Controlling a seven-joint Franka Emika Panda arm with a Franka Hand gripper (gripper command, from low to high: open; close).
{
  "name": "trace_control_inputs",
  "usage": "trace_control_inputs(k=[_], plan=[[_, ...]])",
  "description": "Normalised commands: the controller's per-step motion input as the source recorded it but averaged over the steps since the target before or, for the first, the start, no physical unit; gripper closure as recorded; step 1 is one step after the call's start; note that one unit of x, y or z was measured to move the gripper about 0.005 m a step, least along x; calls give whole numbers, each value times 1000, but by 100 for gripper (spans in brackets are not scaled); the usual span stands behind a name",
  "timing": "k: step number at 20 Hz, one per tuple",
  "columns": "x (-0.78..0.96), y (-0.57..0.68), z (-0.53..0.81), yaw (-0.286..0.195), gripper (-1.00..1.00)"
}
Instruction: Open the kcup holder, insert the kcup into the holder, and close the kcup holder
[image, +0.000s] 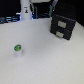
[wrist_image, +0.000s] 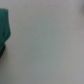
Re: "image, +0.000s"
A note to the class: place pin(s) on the black kcup holder drawer box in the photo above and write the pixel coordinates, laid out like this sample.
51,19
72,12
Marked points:
63,20

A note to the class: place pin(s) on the black monitor left background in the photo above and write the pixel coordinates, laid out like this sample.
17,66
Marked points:
9,8

